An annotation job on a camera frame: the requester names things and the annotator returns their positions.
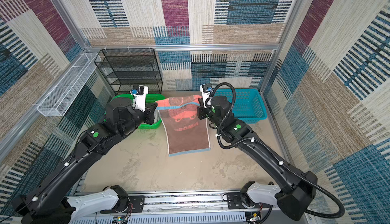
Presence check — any red pink towel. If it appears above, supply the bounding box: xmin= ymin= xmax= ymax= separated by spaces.
xmin=157 ymin=95 xmax=210 ymax=157

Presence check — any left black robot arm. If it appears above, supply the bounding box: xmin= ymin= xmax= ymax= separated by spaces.
xmin=12 ymin=97 xmax=157 ymax=224

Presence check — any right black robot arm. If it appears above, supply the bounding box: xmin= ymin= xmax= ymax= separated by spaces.
xmin=197 ymin=96 xmax=317 ymax=221

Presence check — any green plastic basket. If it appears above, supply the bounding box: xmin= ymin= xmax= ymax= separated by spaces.
xmin=105 ymin=93 xmax=167 ymax=130

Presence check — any teal plastic basket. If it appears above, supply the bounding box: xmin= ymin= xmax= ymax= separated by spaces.
xmin=233 ymin=89 xmax=267 ymax=124

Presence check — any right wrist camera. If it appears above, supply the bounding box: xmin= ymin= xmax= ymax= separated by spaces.
xmin=200 ymin=83 xmax=213 ymax=108

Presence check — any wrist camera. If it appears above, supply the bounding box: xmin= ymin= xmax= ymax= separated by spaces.
xmin=200 ymin=83 xmax=213 ymax=108
xmin=131 ymin=85 xmax=149 ymax=112

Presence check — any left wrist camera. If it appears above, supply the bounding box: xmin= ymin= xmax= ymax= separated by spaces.
xmin=131 ymin=85 xmax=149 ymax=112

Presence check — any black wire shelf rack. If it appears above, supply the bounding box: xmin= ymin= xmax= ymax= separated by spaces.
xmin=94 ymin=48 xmax=163 ymax=95

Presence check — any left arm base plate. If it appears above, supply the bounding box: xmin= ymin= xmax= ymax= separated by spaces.
xmin=100 ymin=196 xmax=145 ymax=214

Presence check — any white wire mesh tray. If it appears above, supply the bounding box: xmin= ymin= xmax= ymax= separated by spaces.
xmin=37 ymin=53 xmax=98 ymax=117

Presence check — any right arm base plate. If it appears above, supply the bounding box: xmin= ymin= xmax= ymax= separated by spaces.
xmin=222 ymin=192 xmax=270 ymax=210

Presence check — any aluminium front rail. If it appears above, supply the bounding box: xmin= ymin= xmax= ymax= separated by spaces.
xmin=54 ymin=187 xmax=311 ymax=217

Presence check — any black corrugated cable conduit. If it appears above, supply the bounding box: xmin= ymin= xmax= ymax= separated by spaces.
xmin=206 ymin=82 xmax=345 ymax=224

